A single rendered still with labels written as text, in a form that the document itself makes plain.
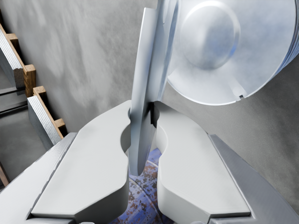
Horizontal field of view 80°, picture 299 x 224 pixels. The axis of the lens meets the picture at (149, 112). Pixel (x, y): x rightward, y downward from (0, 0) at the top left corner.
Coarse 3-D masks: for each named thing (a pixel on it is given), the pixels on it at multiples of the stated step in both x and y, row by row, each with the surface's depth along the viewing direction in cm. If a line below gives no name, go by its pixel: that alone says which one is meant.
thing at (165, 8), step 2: (166, 0) 10; (168, 0) 10; (166, 2) 10; (168, 2) 11; (166, 4) 10; (168, 4) 11; (164, 6) 9; (166, 6) 10; (164, 8) 9; (166, 8) 10; (164, 10) 10; (166, 10) 11; (164, 12) 10; (166, 12) 11; (164, 14) 10; (166, 14) 11; (164, 16) 10; (164, 18) 10; (164, 20) 11; (164, 22) 11
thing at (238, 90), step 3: (234, 87) 37; (237, 87) 36; (240, 87) 36; (234, 90) 37; (237, 90) 36; (240, 90) 36; (243, 90) 36; (234, 93) 37; (237, 93) 37; (240, 93) 36; (243, 93) 36
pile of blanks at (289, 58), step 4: (296, 0) 27; (296, 4) 28; (296, 8) 28; (296, 12) 28; (296, 16) 28; (296, 20) 28; (296, 24) 28; (296, 28) 29; (296, 32) 29; (296, 36) 31; (292, 40) 29; (296, 40) 31; (292, 44) 30; (296, 44) 34; (292, 48) 32; (296, 48) 37; (288, 52) 30; (292, 52) 35; (296, 52) 40; (288, 56) 32; (292, 56) 38; (284, 60) 31; (288, 60) 35; (284, 64) 34; (280, 68) 34; (276, 72) 32; (240, 96) 37
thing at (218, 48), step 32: (192, 0) 36; (224, 0) 32; (256, 0) 29; (288, 0) 27; (192, 32) 38; (224, 32) 34; (256, 32) 31; (288, 32) 28; (192, 64) 41; (224, 64) 36; (256, 64) 32; (192, 96) 45; (224, 96) 39
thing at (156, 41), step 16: (160, 0) 8; (176, 0) 17; (144, 16) 8; (160, 16) 9; (176, 16) 24; (144, 32) 9; (160, 32) 10; (144, 48) 9; (160, 48) 12; (144, 64) 9; (160, 64) 14; (144, 80) 9; (160, 80) 27; (144, 96) 10; (160, 96) 27; (144, 112) 10; (144, 128) 12; (144, 144) 15; (128, 160) 13; (144, 160) 20
